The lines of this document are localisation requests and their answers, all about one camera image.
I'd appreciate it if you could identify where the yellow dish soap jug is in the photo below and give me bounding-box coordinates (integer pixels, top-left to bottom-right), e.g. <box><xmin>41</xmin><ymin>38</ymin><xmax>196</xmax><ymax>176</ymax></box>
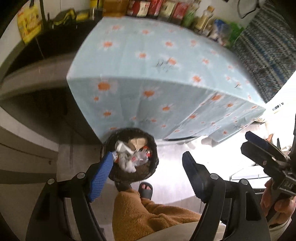
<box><xmin>17</xmin><ymin>1</ymin><xmax>42</xmax><ymax>45</ymax></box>

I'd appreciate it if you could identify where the red white paper wrapper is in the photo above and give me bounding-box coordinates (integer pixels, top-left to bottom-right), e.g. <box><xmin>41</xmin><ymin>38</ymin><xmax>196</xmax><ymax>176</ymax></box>
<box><xmin>131</xmin><ymin>146</ymin><xmax>152</xmax><ymax>167</ymax></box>

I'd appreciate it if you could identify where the red label soy sauce jug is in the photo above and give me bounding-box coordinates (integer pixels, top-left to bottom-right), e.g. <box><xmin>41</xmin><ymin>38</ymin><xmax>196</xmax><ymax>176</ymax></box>
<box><xmin>126</xmin><ymin>1</ymin><xmax>151</xmax><ymax>18</ymax></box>

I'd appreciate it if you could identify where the clear vinegar bottle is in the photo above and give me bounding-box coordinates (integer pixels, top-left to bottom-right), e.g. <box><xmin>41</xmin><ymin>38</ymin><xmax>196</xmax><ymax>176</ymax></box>
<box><xmin>158</xmin><ymin>0</ymin><xmax>177</xmax><ymax>21</ymax></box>

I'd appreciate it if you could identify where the dark slipper on foot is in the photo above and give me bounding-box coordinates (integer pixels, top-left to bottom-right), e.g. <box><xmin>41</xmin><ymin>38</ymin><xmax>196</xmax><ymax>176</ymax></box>
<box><xmin>138</xmin><ymin>182</ymin><xmax>153</xmax><ymax>200</ymax></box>

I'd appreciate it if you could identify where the blue white seasoning bag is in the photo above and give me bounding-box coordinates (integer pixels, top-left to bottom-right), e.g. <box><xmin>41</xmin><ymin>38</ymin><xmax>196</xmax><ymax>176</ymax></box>
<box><xmin>209</xmin><ymin>19</ymin><xmax>232</xmax><ymax>46</ymax></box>

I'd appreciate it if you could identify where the light blue daisy tablecloth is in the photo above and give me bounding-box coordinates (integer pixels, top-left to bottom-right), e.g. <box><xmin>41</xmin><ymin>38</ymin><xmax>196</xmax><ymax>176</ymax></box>
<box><xmin>66</xmin><ymin>16</ymin><xmax>265</xmax><ymax>143</ymax></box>

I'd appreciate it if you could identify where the clear glass bottle tan label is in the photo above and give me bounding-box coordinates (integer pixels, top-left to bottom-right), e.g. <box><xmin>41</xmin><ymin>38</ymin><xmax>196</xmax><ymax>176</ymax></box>
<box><xmin>194</xmin><ymin>6</ymin><xmax>215</xmax><ymax>33</ymax></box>

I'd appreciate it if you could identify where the large cooking oil bottle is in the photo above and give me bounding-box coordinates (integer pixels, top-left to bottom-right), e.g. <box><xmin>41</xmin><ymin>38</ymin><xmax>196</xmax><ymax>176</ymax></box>
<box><xmin>103</xmin><ymin>0</ymin><xmax>129</xmax><ymax>17</ymax></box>

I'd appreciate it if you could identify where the crushed brown paper cup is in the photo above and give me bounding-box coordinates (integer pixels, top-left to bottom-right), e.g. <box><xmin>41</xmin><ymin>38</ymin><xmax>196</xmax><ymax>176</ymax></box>
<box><xmin>128</xmin><ymin>138</ymin><xmax>147</xmax><ymax>151</ymax></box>

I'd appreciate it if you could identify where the dark sauce bottle red label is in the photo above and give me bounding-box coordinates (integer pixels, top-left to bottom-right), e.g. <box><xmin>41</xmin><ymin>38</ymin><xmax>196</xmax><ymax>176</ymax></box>
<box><xmin>148</xmin><ymin>0</ymin><xmax>163</xmax><ymax>16</ymax></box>

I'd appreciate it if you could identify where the black kitchen sink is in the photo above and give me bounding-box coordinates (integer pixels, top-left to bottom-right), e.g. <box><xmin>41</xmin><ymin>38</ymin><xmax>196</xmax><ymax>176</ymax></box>
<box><xmin>1</xmin><ymin>20</ymin><xmax>98</xmax><ymax>79</ymax></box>

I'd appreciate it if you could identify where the green plastic bag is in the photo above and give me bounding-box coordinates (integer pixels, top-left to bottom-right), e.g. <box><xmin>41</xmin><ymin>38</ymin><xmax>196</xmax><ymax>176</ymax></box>
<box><xmin>229</xmin><ymin>22</ymin><xmax>244</xmax><ymax>47</ymax></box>

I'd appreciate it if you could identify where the blue patterned cloth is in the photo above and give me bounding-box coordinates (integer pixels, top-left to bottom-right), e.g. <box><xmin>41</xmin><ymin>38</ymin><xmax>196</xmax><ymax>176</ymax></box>
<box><xmin>233</xmin><ymin>1</ymin><xmax>295</xmax><ymax>102</ymax></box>

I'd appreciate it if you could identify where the black sink faucet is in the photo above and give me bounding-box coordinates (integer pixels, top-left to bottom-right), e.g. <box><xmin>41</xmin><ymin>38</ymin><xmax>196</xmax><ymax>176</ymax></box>
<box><xmin>39</xmin><ymin>0</ymin><xmax>49</xmax><ymax>31</ymax></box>

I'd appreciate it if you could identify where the green yellow label bottle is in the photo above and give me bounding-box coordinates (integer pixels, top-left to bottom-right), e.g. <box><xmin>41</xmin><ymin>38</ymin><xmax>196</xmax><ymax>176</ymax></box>
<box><xmin>89</xmin><ymin>0</ymin><xmax>102</xmax><ymax>20</ymax></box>

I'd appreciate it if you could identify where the black cable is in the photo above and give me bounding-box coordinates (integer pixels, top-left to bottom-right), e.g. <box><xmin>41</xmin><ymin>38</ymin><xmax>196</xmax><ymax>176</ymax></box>
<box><xmin>237</xmin><ymin>0</ymin><xmax>261</xmax><ymax>20</ymax></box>

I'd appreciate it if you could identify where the person's right hand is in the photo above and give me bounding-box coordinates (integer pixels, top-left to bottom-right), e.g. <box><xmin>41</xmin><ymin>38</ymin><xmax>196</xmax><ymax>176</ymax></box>
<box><xmin>260</xmin><ymin>179</ymin><xmax>295</xmax><ymax>225</ymax></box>

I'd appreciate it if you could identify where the black yellow cloth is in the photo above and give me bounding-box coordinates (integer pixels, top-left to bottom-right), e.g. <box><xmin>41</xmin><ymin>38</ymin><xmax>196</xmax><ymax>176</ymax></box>
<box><xmin>52</xmin><ymin>9</ymin><xmax>77</xmax><ymax>29</ymax></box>

